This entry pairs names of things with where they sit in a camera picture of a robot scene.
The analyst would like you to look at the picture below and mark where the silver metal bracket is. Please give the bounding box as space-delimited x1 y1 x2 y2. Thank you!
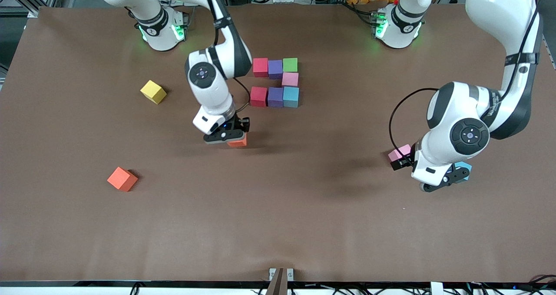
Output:
269 268 294 282

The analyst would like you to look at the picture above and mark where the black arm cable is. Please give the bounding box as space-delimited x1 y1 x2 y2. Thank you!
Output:
201 0 251 114
389 0 541 150

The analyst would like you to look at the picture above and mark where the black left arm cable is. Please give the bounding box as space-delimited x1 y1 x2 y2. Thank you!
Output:
389 0 541 150

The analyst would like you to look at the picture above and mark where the yellow foam cube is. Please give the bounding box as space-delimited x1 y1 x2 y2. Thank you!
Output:
140 80 167 105

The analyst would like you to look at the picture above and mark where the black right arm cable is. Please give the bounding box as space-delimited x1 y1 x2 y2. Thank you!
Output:
201 0 251 114

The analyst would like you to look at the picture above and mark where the cyan foam cube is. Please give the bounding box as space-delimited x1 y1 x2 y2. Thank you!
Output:
283 86 300 108
456 162 473 182

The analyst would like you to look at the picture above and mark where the orange foam cube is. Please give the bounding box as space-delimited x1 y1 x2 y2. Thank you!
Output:
107 166 139 192
227 132 248 148

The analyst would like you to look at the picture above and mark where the brown post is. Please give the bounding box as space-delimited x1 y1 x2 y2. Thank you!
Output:
266 268 288 295

